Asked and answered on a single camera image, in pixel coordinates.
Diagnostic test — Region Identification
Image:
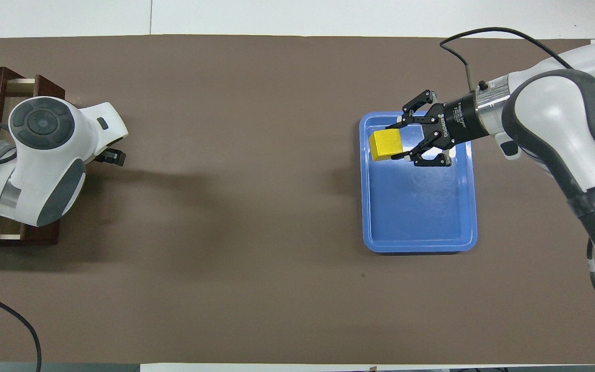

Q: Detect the brown paper table mat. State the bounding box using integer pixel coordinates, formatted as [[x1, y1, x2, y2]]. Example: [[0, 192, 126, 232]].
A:
[[0, 35, 595, 365]]

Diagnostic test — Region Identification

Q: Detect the blue plastic tray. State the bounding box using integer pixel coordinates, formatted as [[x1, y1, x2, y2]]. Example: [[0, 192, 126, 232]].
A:
[[359, 111, 479, 254]]

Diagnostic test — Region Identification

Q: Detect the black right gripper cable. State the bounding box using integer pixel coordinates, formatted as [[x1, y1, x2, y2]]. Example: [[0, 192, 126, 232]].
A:
[[440, 27, 595, 319]]

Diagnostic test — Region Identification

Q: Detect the yellow cube block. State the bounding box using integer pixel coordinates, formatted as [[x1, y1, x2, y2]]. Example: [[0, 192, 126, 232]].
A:
[[369, 129, 404, 162]]

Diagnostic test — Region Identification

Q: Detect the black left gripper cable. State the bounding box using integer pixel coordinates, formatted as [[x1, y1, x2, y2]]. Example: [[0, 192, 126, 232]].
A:
[[0, 287, 43, 372]]

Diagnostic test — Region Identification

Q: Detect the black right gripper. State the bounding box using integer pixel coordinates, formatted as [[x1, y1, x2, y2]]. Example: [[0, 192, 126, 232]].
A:
[[385, 89, 480, 168]]

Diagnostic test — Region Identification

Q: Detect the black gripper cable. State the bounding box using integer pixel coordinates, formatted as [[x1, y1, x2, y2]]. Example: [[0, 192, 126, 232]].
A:
[[440, 27, 595, 319], [0, 287, 43, 372]]

